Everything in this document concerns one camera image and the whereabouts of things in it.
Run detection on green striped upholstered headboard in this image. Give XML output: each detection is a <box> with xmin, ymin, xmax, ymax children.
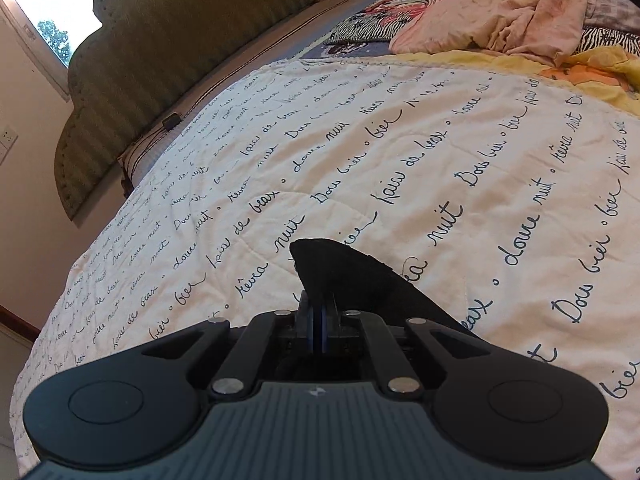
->
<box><xmin>52</xmin><ymin>0</ymin><xmax>361</xmax><ymax>222</ymax></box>

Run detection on yellow blanket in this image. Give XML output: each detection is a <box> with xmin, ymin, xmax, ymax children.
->
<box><xmin>390</xmin><ymin>44</ymin><xmax>640</xmax><ymax>117</ymax></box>

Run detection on plaid cloth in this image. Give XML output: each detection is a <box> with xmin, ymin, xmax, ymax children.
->
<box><xmin>582</xmin><ymin>0</ymin><xmax>640</xmax><ymax>32</ymax></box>

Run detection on white quilt with script print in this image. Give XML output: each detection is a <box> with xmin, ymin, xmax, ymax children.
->
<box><xmin>10</xmin><ymin>56</ymin><xmax>640</xmax><ymax>480</ymax></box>

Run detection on black pants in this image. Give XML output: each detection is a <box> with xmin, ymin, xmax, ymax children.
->
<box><xmin>289</xmin><ymin>238</ymin><xmax>475</xmax><ymax>337</ymax></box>

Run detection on pink crumpled cloth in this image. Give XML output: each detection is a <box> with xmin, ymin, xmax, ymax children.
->
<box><xmin>389</xmin><ymin>0</ymin><xmax>594</xmax><ymax>57</ymax></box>

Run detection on white wall socket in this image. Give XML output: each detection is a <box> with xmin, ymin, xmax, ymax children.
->
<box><xmin>0</xmin><ymin>124</ymin><xmax>19</xmax><ymax>165</ymax></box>

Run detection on striped pillow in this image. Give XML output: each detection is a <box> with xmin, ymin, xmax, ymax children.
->
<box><xmin>117</xmin><ymin>126</ymin><xmax>175</xmax><ymax>192</ymax></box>
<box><xmin>122</xmin><ymin>0</ymin><xmax>418</xmax><ymax>196</ymax></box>

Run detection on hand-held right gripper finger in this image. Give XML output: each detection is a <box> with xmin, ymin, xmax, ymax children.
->
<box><xmin>321</xmin><ymin>294</ymin><xmax>495</xmax><ymax>400</ymax></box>
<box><xmin>142</xmin><ymin>292</ymin><xmax>322</xmax><ymax>397</ymax></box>

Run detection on window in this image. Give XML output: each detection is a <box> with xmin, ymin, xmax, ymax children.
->
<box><xmin>0</xmin><ymin>0</ymin><xmax>129</xmax><ymax>70</ymax></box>

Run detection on wooden baseboard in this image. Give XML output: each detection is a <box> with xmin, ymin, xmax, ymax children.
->
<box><xmin>0</xmin><ymin>304</ymin><xmax>42</xmax><ymax>347</ymax></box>

